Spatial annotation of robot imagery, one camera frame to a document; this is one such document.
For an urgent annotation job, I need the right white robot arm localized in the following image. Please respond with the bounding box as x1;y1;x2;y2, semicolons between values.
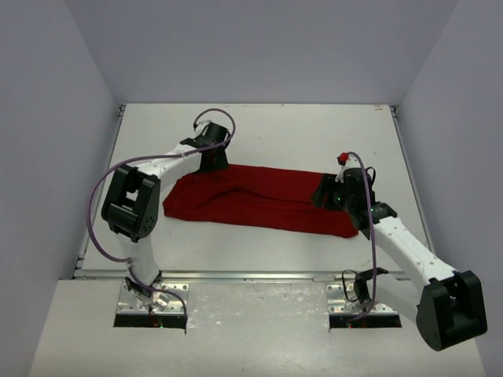
311;167;487;351

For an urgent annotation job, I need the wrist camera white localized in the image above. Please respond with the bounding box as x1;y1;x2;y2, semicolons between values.
193;119;212;133
336;152;357;182

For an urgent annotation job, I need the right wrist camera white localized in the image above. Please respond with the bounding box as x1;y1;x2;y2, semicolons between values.
336;152;357;182

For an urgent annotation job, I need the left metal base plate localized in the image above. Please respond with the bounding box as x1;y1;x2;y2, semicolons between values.
116;283;184;316

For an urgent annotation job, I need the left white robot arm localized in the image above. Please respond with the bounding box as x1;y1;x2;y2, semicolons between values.
101;122;232;301

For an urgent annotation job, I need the metal base plate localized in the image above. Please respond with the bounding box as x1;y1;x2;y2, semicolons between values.
116;283;184;316
326;281;398;316

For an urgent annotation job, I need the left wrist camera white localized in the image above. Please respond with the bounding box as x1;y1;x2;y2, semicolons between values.
193;119;212;133

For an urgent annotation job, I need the red t-shirt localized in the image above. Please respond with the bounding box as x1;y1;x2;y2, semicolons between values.
163;165;358;239

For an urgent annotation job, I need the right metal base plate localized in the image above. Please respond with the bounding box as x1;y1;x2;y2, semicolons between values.
326;281;398;316

